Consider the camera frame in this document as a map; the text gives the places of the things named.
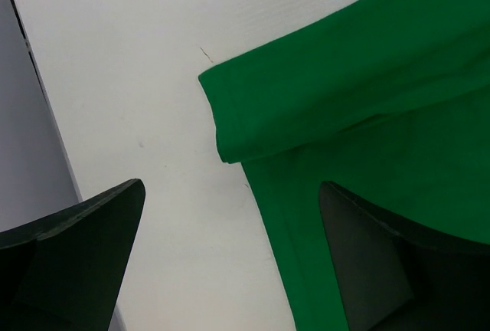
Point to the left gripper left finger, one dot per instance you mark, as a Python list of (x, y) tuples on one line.
[(64, 271)]

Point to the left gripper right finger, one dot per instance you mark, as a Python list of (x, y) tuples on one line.
[(396, 274)]

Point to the green t shirt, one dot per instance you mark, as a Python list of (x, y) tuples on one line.
[(387, 98)]

